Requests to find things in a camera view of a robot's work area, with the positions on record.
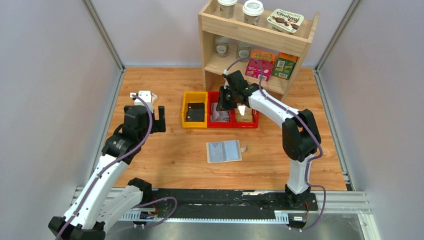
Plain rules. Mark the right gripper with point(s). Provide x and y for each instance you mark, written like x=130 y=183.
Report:
x=223 y=104

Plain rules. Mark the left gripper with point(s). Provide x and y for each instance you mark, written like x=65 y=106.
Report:
x=162 y=128

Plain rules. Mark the silver vip card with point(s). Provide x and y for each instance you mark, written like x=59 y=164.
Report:
x=220 y=117
x=214 y=107

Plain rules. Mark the red plastic bin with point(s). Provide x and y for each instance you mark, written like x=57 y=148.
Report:
x=253 y=125
x=213 y=96

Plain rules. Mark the yellow plastic bin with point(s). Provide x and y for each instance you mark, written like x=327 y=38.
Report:
x=193 y=96

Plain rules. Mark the beige card holder wallet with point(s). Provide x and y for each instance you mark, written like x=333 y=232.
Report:
x=224 y=151

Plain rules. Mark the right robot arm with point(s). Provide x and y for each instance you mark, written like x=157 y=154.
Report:
x=300 y=136

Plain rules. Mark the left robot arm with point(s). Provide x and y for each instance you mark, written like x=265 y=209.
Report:
x=90 y=217

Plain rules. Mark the gold cards stack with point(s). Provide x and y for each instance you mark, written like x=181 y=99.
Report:
x=243 y=114

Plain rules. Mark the black cards stack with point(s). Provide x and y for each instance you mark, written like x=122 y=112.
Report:
x=195 y=112

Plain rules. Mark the white red sponge pack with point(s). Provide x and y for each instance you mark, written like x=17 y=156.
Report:
x=154 y=98

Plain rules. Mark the pink orange Scrub Mommy box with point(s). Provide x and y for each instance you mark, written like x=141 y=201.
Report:
x=262 y=67

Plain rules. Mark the right glass jar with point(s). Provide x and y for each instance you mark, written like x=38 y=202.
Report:
x=243 y=51

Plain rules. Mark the glass jar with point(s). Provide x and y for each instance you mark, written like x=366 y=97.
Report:
x=243 y=51
x=222 y=44

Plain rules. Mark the left glass jar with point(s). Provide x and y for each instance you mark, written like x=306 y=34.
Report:
x=222 y=44

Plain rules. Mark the wooden shelf unit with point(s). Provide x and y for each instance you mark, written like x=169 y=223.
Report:
x=211 y=24

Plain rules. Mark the green carton box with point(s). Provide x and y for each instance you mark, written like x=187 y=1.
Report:
x=284 y=66

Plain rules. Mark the left paper coffee cup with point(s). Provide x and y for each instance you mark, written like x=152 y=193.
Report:
x=226 y=8

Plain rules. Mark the paper coffee cup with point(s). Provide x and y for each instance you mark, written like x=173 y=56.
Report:
x=226 y=8
x=252 y=10

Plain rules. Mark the right paper coffee cup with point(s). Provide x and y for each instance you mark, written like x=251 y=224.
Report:
x=252 y=10

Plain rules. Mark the Chobani yogurt cup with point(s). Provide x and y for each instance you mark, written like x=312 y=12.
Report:
x=285 y=21

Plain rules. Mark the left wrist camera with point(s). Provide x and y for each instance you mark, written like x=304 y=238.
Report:
x=141 y=97

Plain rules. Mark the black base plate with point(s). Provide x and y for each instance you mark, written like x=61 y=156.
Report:
x=224 y=204

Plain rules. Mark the aluminium frame rail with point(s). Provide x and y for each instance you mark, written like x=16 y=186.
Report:
x=329 y=202

